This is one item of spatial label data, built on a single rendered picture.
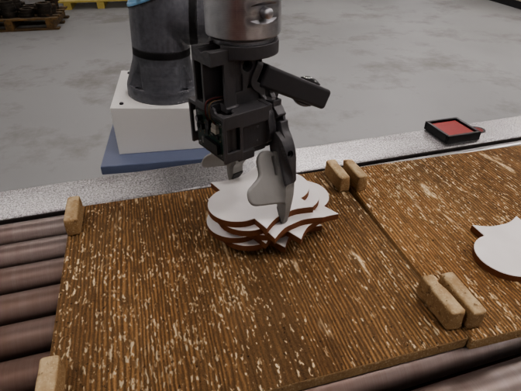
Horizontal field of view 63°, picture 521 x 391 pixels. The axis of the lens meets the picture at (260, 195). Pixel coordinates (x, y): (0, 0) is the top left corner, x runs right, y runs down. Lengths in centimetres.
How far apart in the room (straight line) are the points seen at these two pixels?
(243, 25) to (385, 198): 36
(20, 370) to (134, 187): 34
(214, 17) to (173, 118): 49
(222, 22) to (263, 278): 28
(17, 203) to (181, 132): 34
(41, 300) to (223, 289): 22
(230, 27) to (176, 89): 49
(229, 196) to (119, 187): 25
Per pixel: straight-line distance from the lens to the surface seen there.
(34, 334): 54
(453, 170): 78
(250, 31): 42
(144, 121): 91
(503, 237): 64
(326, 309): 49
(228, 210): 52
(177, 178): 74
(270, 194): 48
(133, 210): 64
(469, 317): 50
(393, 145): 88
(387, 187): 70
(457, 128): 96
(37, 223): 70
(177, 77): 90
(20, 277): 62
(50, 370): 45
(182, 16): 87
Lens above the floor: 130
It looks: 34 degrees down
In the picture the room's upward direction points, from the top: straight up
